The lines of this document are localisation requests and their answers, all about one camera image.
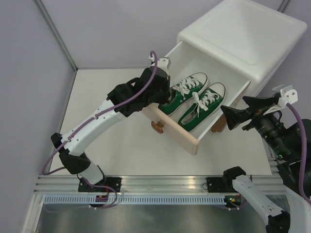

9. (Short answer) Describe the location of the bear knob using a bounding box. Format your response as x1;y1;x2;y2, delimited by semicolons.
151;121;164;134

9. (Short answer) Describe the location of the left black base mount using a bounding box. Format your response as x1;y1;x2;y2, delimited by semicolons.
78;177;121;193

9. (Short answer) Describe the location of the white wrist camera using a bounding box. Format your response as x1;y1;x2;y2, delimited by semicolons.
263;84;298;116
149;55;171;73

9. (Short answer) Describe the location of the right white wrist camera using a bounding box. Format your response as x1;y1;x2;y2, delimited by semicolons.
263;84;298;116

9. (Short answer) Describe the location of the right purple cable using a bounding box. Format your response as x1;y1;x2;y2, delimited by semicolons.
286;103;311;202

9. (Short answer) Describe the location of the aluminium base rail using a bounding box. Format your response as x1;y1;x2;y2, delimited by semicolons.
34;174;286;195

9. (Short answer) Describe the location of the beige drawer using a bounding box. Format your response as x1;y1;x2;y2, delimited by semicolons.
142;41;251;155

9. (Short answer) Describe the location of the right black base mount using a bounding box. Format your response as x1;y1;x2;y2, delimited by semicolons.
206;177;227;193

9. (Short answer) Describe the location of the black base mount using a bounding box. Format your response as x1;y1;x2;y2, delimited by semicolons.
78;177;121;193
206;177;227;193

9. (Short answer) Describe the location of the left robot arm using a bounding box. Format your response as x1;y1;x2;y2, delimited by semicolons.
51;66;170;192

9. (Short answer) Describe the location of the green sneaker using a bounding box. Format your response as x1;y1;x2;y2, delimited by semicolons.
158;72;209;116
178;83;226;132

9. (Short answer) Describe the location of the purple cable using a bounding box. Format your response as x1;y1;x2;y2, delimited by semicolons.
40;50;158;176
286;103;311;202

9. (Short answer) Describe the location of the white cabinet shell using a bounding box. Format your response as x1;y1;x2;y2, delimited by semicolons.
171;0;307;105

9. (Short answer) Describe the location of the white slotted cable duct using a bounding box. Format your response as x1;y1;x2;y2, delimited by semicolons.
44;195;226;205

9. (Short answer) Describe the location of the brown drawer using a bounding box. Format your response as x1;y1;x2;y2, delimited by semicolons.
211;114;227;133

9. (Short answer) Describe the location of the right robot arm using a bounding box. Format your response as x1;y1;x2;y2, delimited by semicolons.
221;95;311;233

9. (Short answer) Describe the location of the right aluminium frame rail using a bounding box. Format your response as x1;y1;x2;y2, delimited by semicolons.
251;98;282;175

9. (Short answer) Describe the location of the left corner aluminium post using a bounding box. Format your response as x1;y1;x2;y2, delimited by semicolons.
33;0;78;73

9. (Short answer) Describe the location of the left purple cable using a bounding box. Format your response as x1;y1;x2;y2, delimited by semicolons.
40;50;158;176

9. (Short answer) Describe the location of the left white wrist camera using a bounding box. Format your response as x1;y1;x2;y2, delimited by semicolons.
149;55;171;73

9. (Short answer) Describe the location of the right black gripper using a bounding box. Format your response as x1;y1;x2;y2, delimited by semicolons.
221;95;294;158

